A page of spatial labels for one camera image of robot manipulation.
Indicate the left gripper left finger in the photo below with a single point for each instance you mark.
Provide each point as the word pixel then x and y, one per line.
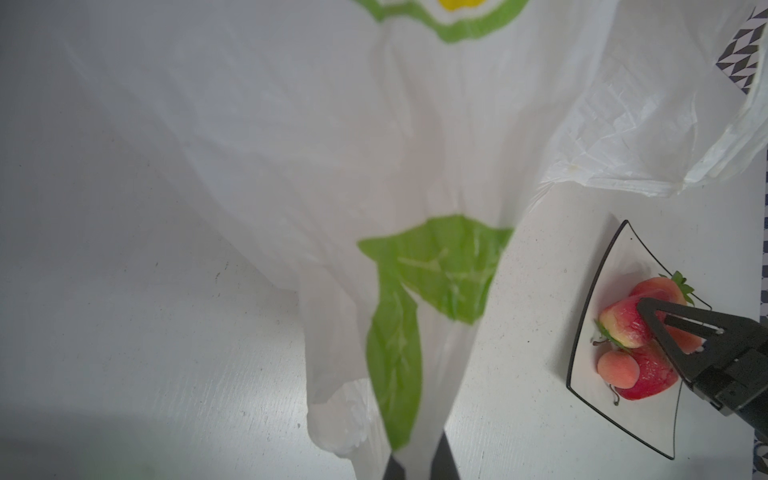
pixel 393 471

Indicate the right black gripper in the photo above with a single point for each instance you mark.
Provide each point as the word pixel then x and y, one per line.
pixel 724 356

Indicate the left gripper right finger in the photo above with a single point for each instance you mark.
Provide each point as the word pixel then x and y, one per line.
pixel 443 465

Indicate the pale red fake strawberry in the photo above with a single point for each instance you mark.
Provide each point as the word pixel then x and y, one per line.
pixel 623 325

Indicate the white plastic bag lemon print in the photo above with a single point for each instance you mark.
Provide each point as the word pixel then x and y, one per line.
pixel 377 156

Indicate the white mat black border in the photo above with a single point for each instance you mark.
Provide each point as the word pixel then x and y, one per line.
pixel 626 262

